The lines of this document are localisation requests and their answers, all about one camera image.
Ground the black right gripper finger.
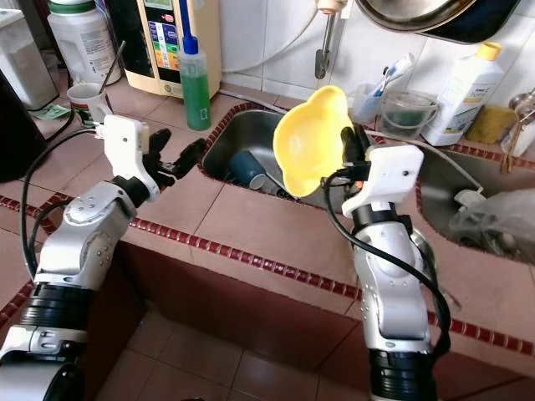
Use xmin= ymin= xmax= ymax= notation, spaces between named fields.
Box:
xmin=339 ymin=124 xmax=375 ymax=172

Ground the hanging steel wok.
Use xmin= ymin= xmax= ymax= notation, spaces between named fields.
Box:
xmin=355 ymin=0 xmax=527 ymax=44

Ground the green soap bottle blue cap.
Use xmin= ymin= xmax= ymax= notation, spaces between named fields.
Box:
xmin=180 ymin=33 xmax=211 ymax=132

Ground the steel wall tap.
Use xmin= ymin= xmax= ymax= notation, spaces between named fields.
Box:
xmin=313 ymin=0 xmax=352 ymax=80

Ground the grey plastic container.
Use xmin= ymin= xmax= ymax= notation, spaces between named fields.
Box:
xmin=0 ymin=8 xmax=59 ymax=109

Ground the black kettle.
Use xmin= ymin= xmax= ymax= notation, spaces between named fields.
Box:
xmin=0 ymin=71 xmax=28 ymax=180

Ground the white detergent bottle yellow cap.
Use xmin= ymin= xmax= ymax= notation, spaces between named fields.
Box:
xmin=422 ymin=42 xmax=505 ymax=147

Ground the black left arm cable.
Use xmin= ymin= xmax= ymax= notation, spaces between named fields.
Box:
xmin=21 ymin=125 xmax=110 ymax=281

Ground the green paper packet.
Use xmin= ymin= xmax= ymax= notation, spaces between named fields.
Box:
xmin=38 ymin=104 xmax=72 ymax=120

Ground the blue white toothbrush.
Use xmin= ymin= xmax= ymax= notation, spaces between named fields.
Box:
xmin=368 ymin=54 xmax=415 ymax=97

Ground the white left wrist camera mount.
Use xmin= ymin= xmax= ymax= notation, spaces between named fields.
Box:
xmin=94 ymin=115 xmax=161 ymax=201

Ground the yellow plastic bowl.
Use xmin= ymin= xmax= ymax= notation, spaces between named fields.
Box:
xmin=273 ymin=85 xmax=352 ymax=198

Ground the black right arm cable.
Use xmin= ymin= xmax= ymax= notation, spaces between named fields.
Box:
xmin=322 ymin=167 xmax=452 ymax=360

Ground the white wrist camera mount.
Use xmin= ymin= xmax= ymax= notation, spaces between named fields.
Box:
xmin=94 ymin=115 xmax=161 ymax=201
xmin=341 ymin=145 xmax=425 ymax=218

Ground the stainless steel sink basin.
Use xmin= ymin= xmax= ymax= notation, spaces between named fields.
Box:
xmin=414 ymin=142 xmax=535 ymax=268
xmin=201 ymin=102 xmax=352 ymax=214

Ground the stainless steel bowl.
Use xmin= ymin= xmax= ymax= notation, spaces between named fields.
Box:
xmin=411 ymin=226 xmax=442 ymax=289

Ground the yellow scouring pad block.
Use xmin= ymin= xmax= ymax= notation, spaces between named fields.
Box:
xmin=464 ymin=104 xmax=517 ymax=145

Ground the white printed mug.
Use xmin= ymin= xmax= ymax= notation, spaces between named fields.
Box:
xmin=67 ymin=82 xmax=111 ymax=128

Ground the white plastic jar green lid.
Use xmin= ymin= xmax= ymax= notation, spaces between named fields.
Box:
xmin=48 ymin=0 xmax=116 ymax=84

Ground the blue plastic mug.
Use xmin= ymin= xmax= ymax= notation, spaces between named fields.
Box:
xmin=227 ymin=150 xmax=268 ymax=189

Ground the curved beige wall hose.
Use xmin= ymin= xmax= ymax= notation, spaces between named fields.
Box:
xmin=222 ymin=8 xmax=318 ymax=74

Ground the beige water ioniser appliance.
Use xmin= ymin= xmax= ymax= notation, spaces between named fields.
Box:
xmin=109 ymin=0 xmax=222 ymax=99

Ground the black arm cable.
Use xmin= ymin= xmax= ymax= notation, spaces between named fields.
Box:
xmin=21 ymin=125 xmax=110 ymax=281
xmin=322 ymin=167 xmax=452 ymax=360

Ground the thin metal stirring spoon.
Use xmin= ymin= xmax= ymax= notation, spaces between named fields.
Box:
xmin=98 ymin=40 xmax=126 ymax=93

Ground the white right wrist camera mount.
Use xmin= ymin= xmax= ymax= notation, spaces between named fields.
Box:
xmin=341 ymin=145 xmax=425 ymax=218

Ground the clear plastic bag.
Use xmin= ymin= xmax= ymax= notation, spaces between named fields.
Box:
xmin=450 ymin=188 xmax=535 ymax=256

